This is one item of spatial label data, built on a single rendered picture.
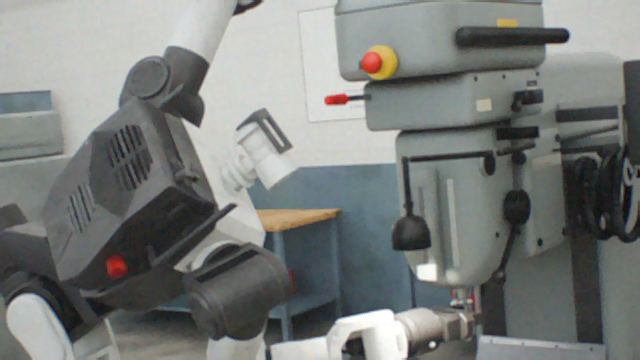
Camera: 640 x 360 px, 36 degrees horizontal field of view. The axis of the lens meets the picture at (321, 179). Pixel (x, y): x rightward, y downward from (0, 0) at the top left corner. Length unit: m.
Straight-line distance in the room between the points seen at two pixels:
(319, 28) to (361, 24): 5.51
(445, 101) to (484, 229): 0.26
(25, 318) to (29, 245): 0.13
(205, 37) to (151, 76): 0.14
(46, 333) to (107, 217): 0.30
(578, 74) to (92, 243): 1.21
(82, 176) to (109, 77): 7.20
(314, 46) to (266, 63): 0.48
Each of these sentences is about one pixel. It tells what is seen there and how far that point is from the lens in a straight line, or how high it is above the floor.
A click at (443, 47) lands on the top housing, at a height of 1.77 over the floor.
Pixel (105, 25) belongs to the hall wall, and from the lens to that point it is 8.88.
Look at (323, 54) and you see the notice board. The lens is 7.29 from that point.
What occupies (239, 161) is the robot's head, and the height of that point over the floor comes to 1.61.
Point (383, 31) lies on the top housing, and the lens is 1.78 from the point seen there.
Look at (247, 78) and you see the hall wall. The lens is 7.75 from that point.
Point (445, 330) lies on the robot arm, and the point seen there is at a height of 1.24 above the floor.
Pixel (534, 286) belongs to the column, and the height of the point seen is 1.22.
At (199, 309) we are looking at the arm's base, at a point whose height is 1.39.
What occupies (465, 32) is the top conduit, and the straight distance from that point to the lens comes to 1.73.
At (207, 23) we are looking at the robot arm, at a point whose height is 1.86.
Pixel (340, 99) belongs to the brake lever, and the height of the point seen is 1.70.
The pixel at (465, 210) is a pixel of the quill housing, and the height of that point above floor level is 1.47.
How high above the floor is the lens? 1.70
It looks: 5 degrees down
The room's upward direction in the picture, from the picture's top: 5 degrees counter-clockwise
